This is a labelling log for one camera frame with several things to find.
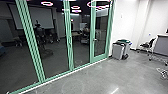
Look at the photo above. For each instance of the black mesh office chair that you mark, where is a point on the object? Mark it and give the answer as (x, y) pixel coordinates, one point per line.
(148, 45)

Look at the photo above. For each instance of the green framed glass door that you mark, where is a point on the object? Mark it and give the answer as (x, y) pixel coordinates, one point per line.
(31, 40)

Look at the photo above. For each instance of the grey rectangular trash bin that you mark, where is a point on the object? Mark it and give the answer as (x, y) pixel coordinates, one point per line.
(117, 51)

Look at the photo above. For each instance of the grey desk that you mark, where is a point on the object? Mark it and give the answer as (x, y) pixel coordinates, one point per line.
(162, 43)

